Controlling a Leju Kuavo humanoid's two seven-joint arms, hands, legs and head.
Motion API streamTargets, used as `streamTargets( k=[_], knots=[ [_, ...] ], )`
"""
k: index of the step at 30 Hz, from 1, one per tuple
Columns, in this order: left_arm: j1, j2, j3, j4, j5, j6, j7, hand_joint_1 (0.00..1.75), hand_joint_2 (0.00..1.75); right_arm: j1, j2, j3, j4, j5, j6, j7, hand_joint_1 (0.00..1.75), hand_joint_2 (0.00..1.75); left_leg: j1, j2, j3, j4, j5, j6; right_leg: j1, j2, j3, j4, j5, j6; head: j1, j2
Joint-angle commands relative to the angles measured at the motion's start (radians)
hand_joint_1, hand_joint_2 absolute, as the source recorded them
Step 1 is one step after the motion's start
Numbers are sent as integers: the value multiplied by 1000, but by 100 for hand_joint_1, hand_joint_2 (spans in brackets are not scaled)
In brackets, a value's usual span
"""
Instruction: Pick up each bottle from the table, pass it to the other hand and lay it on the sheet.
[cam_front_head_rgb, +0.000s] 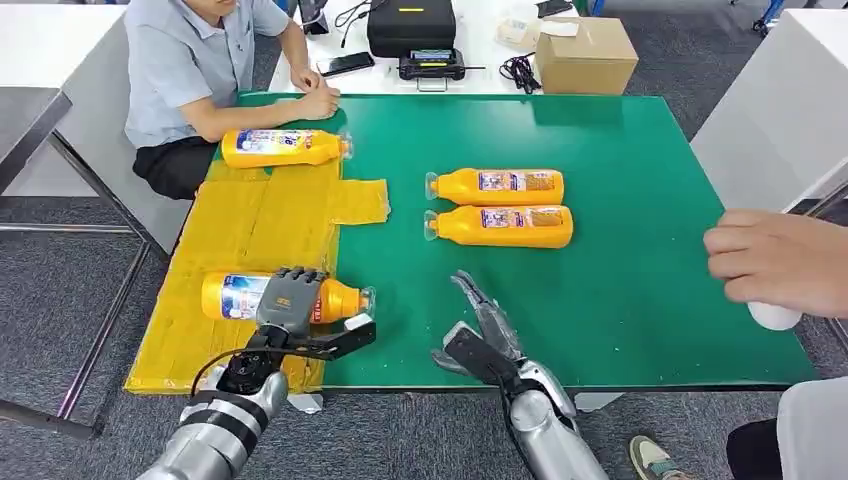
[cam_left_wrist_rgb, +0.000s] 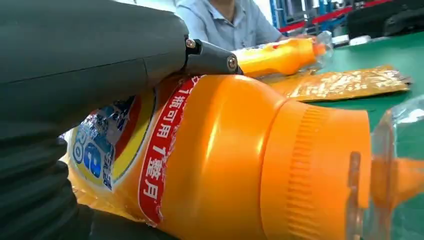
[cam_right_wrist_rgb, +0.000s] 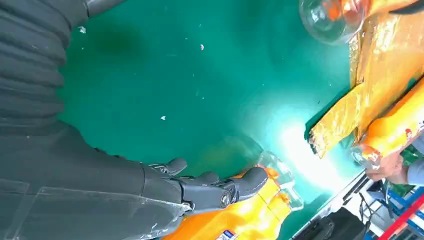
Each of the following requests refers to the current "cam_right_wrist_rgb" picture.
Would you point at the black carrying case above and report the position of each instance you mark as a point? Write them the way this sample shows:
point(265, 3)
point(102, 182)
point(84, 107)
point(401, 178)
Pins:
point(344, 225)

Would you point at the person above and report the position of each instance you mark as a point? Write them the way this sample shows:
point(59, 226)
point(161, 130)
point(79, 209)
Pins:
point(387, 170)

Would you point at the green table mat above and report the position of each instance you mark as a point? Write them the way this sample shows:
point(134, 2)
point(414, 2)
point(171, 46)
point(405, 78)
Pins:
point(198, 82)

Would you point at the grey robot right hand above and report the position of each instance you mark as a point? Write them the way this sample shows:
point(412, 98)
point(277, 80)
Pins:
point(82, 185)

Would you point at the blue and red rack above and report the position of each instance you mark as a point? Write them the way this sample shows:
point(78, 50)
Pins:
point(404, 212)

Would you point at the yellow plastic sheet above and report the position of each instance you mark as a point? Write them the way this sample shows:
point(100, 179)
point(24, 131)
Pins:
point(381, 66)

